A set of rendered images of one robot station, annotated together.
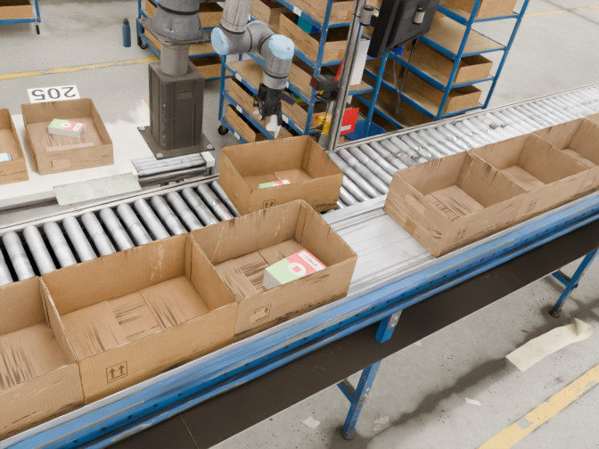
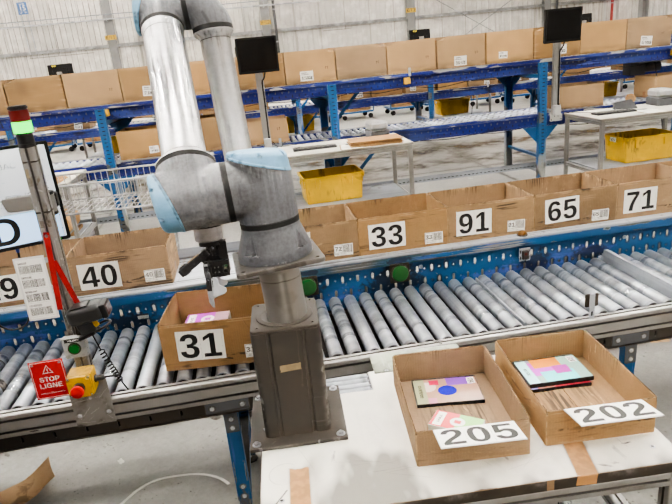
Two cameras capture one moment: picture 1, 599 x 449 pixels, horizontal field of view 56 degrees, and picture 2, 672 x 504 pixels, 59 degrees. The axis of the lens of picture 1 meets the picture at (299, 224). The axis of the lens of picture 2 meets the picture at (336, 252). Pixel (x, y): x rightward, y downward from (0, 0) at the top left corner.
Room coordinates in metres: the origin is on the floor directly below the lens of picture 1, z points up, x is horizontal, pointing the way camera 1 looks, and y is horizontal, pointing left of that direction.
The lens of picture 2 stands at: (3.20, 1.53, 1.73)
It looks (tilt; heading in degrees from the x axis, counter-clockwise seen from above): 19 degrees down; 214
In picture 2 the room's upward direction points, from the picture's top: 6 degrees counter-clockwise
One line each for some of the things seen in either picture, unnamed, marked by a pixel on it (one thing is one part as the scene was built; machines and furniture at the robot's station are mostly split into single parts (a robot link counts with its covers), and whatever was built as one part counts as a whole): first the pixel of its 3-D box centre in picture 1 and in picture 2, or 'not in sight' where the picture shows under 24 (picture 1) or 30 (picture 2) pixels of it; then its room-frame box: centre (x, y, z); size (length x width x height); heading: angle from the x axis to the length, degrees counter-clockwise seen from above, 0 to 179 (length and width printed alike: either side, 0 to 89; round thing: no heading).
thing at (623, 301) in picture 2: not in sight; (598, 286); (0.82, 1.19, 0.72); 0.52 x 0.05 x 0.05; 41
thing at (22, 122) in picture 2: not in sight; (20, 121); (2.26, -0.07, 1.62); 0.05 x 0.05 x 0.06
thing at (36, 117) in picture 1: (66, 134); (454, 399); (1.89, 1.00, 0.80); 0.38 x 0.28 x 0.10; 35
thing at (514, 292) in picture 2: not in sight; (521, 298); (1.03, 0.94, 0.72); 0.52 x 0.05 x 0.05; 41
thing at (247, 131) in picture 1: (259, 121); not in sight; (3.37, 0.39, 0.19); 0.40 x 0.30 x 0.10; 39
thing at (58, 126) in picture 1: (67, 128); (456, 427); (1.97, 1.03, 0.77); 0.13 x 0.07 x 0.04; 94
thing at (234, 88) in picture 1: (263, 94); not in sight; (3.37, 0.39, 0.39); 0.40 x 0.30 x 0.10; 41
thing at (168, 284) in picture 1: (141, 311); (395, 223); (0.93, 0.35, 0.96); 0.39 x 0.29 x 0.17; 131
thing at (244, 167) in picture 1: (279, 178); (225, 324); (1.82, 0.11, 0.83); 0.39 x 0.29 x 0.17; 125
